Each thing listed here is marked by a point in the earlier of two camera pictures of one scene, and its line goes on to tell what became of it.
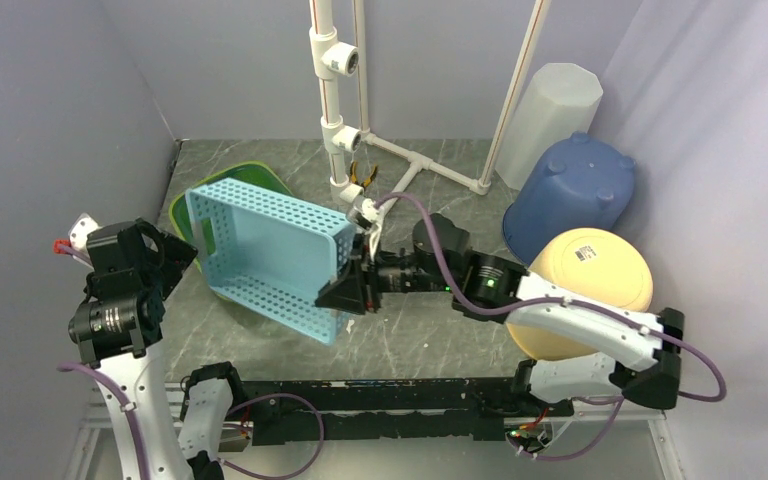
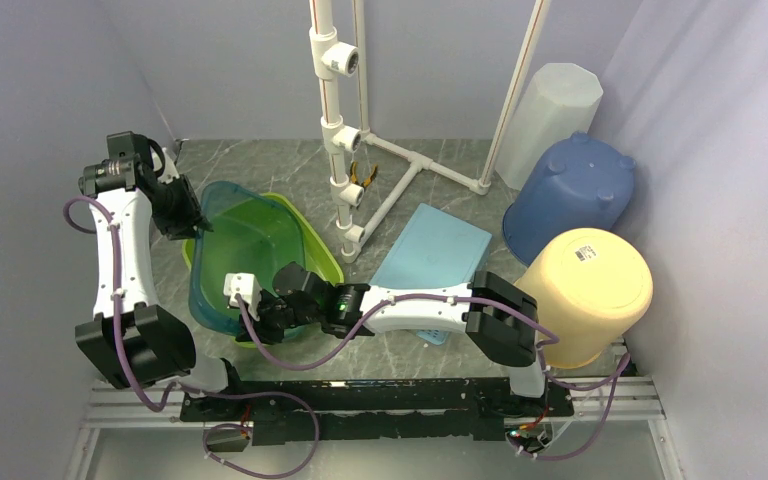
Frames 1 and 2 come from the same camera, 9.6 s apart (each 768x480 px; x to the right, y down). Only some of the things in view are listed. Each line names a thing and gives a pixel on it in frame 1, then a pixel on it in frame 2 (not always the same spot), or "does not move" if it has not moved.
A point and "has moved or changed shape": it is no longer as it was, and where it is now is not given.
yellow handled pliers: (353, 171) does not move
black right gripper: (347, 292) -> (260, 327)
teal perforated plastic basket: (272, 253) has moved or changed shape
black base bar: (383, 409) does not move
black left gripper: (173, 254) -> (182, 227)
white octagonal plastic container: (562, 101) does not move
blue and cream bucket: (578, 183) does not move
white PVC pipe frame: (331, 57) does not move
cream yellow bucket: (590, 264) does not move
